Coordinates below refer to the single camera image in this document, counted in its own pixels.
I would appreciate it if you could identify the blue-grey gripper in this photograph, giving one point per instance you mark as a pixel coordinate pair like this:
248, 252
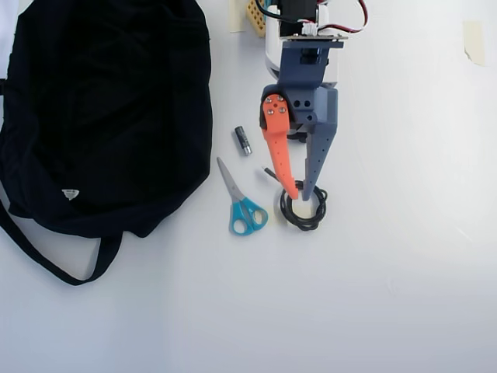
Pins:
314, 110

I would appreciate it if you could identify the yellow perforated block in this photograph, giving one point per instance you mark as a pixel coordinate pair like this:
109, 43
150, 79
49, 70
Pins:
254, 19

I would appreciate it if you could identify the torn beige tape strip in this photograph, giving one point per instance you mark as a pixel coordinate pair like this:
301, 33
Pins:
475, 42

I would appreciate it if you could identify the black fabric bag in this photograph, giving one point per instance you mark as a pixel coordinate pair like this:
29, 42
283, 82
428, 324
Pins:
97, 116

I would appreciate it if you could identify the short beige tape strip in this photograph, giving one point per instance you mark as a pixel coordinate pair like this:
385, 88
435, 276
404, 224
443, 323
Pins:
236, 17

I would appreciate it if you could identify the long beige tape strip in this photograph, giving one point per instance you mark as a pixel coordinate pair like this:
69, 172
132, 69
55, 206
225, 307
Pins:
276, 217

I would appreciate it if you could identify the camera circuit board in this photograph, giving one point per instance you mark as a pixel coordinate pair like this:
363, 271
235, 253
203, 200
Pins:
310, 37

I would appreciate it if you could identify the black cylindrical battery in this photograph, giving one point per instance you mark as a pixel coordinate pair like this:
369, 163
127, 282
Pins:
242, 140

